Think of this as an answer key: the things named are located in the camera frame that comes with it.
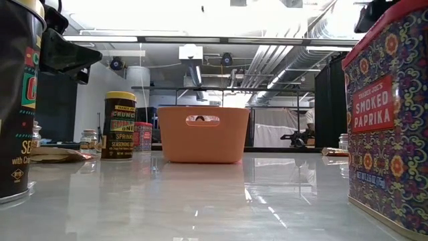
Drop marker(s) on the smoked paprika tin red lid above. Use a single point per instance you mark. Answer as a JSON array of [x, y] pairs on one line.
[[143, 137], [384, 150]]

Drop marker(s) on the black yellow-lid seasoning canister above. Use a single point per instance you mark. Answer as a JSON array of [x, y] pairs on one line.
[[16, 100], [118, 134]]

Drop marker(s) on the thin black tripod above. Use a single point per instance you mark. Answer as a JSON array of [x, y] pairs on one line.
[[99, 130]]

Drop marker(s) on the person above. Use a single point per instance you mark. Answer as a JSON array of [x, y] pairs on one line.
[[310, 117]]

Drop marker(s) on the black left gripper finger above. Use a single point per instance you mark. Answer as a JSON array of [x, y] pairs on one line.
[[67, 53], [83, 76]]

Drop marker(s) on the blue cloth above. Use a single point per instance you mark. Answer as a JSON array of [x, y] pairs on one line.
[[46, 141]]

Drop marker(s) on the ribbed metal air duct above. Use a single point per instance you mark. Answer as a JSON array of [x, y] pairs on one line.
[[301, 60]]

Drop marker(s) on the white ceiling box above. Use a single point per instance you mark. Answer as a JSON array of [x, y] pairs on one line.
[[190, 52]]

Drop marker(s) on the white hanging sheet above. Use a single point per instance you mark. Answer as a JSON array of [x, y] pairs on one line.
[[271, 130]]

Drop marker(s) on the orange plastic bin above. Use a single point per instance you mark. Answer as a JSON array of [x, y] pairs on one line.
[[204, 144]]

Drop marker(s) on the round black ceiling device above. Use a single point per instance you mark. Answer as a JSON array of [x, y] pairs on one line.
[[116, 63], [226, 59]]

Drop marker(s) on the black curtain room divider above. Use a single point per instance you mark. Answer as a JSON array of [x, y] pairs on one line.
[[329, 107]]

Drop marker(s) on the black background robot arm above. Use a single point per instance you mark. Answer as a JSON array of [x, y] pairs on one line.
[[297, 138]]

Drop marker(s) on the long ceiling light fixture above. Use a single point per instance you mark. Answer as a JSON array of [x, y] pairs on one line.
[[200, 40]]

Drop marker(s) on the background computer monitor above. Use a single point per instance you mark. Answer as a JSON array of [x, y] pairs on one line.
[[145, 115]]

